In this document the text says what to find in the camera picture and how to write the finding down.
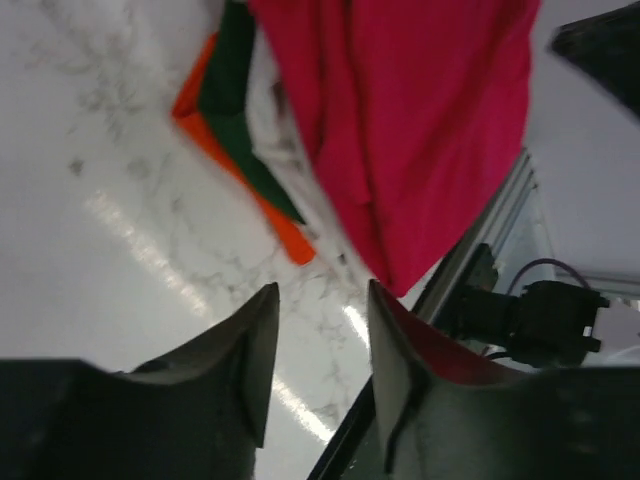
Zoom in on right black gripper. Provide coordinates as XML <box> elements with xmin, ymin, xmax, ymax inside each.
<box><xmin>549</xmin><ymin>1</ymin><xmax>639</xmax><ymax>117</ymax></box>

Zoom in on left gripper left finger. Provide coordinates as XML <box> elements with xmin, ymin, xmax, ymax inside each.
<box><xmin>1</xmin><ymin>283</ymin><xmax>279</xmax><ymax>479</ymax></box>

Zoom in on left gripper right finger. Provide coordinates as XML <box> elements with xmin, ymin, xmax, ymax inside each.
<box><xmin>367</xmin><ymin>282</ymin><xmax>639</xmax><ymax>479</ymax></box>

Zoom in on red t shirt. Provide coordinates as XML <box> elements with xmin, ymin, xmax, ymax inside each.
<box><xmin>250</xmin><ymin>1</ymin><xmax>539</xmax><ymax>296</ymax></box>

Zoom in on green t shirt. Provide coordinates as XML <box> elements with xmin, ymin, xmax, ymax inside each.
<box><xmin>198</xmin><ymin>1</ymin><xmax>305</xmax><ymax>225</ymax></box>

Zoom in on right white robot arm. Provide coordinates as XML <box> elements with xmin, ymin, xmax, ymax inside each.
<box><xmin>446</xmin><ymin>1</ymin><xmax>639</xmax><ymax>369</ymax></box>

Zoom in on aluminium rail extrusion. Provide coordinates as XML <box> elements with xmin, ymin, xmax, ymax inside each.
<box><xmin>412</xmin><ymin>148</ymin><xmax>536</xmax><ymax>323</ymax></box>

